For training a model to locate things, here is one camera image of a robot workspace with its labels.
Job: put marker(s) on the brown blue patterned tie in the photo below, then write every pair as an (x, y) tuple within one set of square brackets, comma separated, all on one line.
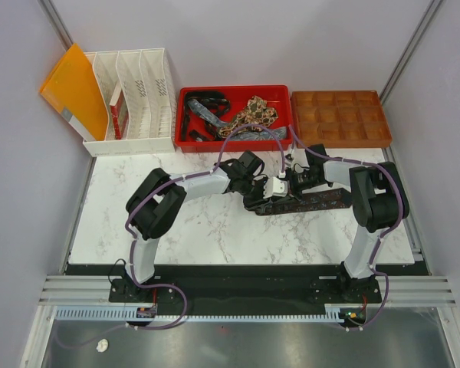
[(309, 202)]

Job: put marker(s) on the floral beige green tie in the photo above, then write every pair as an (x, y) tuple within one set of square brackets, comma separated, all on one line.
[(256, 115)]

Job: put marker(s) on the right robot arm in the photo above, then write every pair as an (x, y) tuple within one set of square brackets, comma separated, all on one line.
[(379, 204)]

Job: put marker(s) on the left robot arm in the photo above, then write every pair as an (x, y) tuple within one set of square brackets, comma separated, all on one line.
[(154, 206)]

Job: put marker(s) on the grey cable duct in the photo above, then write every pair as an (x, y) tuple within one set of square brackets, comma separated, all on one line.
[(134, 314)]

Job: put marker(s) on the white file organizer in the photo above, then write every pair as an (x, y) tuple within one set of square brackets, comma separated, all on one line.
[(147, 85)]

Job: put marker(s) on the aluminium frame rail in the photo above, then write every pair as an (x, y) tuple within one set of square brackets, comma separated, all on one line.
[(404, 291)]

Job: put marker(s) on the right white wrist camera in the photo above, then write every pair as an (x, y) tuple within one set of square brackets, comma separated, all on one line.
[(289, 158)]

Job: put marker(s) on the light blue paisley tie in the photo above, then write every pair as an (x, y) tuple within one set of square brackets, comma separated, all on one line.
[(203, 113)]

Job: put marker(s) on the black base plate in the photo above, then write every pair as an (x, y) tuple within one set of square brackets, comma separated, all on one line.
[(206, 284)]

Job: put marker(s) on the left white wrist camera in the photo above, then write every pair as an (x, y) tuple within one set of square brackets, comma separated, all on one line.
[(275, 186)]

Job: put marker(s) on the white crumpled paper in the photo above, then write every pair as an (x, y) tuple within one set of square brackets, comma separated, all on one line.
[(102, 346)]

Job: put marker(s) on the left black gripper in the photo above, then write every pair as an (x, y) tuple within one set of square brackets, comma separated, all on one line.
[(259, 204)]

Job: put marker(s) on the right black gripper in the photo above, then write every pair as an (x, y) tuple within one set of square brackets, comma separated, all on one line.
[(294, 191)]

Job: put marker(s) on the red plastic tray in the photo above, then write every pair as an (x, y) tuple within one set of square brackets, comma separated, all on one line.
[(277, 96)]

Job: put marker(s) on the orange folder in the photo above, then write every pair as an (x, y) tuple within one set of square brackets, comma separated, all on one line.
[(72, 90)]

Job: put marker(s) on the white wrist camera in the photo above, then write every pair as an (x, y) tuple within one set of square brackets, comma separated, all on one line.
[(289, 158), (275, 186)]

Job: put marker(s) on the black dark tie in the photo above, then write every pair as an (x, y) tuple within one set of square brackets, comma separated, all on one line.
[(215, 102)]

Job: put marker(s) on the orange compartment tray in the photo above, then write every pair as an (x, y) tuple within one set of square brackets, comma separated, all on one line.
[(341, 119)]

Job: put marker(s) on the red book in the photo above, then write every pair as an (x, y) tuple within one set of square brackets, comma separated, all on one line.
[(119, 112)]

